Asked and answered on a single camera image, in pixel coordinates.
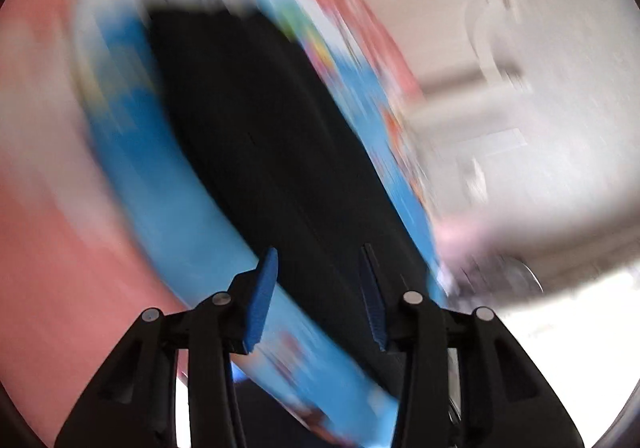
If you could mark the colourful printed play mat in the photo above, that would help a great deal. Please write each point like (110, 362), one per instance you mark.
(135, 167)

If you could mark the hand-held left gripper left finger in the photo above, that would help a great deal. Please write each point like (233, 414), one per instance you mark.
(260, 300)

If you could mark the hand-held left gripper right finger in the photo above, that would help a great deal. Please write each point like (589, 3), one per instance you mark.
(372, 303)

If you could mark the black pants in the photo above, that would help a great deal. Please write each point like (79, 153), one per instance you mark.
(260, 152)

